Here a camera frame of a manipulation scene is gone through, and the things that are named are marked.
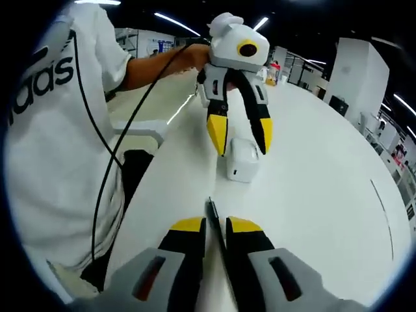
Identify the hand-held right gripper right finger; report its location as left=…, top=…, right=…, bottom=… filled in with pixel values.
left=226, top=215, right=358, bottom=312

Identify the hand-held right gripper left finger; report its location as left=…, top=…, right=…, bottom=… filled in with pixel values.
left=97, top=216, right=208, bottom=312

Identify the white charger adapter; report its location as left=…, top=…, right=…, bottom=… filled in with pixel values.
left=226, top=136, right=261, bottom=183

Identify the black Type-C cable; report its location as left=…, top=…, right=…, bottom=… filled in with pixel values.
left=207, top=196, right=243, bottom=312

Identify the white desk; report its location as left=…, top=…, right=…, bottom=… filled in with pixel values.
left=105, top=70, right=413, bottom=312

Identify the person's left hand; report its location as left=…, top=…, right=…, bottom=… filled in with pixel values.
left=177, top=44, right=213, bottom=71

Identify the white ceiling light strip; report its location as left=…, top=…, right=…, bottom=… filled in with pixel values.
left=153, top=12, right=202, bottom=37
left=252, top=16, right=270, bottom=32

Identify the orange drink bottle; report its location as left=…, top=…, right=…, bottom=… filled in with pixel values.
left=268, top=61, right=281, bottom=86

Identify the black box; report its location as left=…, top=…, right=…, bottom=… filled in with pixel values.
left=329, top=96, right=348, bottom=115

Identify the metal storage shelf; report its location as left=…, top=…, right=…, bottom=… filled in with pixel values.
left=114, top=28, right=140, bottom=59

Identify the white square pillar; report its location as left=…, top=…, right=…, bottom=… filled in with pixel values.
left=324, top=37, right=390, bottom=124

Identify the person in grey shirt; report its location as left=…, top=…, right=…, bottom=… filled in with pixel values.
left=5, top=3, right=134, bottom=283

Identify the wall poster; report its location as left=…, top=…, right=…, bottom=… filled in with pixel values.
left=146, top=37, right=175, bottom=56

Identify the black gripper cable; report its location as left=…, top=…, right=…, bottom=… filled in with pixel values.
left=90, top=37, right=212, bottom=292

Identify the thin black cable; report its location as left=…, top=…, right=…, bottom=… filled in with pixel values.
left=70, top=29, right=125, bottom=170

